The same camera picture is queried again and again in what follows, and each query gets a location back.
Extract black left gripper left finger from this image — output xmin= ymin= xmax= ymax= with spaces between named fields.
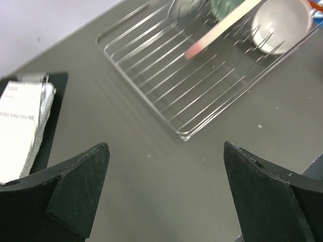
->
xmin=1 ymin=143 xmax=110 ymax=241

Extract pink cream plate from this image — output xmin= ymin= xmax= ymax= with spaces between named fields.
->
xmin=184 ymin=0 xmax=261 ymax=60

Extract white paper booklet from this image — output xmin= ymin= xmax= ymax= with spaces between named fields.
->
xmin=1 ymin=75 xmax=56 ymax=185

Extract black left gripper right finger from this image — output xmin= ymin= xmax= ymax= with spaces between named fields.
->
xmin=224 ymin=141 xmax=322 ymax=241

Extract black clipboard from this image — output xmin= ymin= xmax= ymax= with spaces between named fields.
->
xmin=1 ymin=72 xmax=68 ymax=179

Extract orange white bowl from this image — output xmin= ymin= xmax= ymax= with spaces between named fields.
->
xmin=251 ymin=0 xmax=313 ymax=55

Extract mint green bowl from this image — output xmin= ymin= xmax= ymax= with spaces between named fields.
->
xmin=210 ymin=0 xmax=244 ymax=21

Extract metal wire dish rack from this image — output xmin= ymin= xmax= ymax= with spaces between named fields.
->
xmin=95 ymin=0 xmax=323 ymax=142

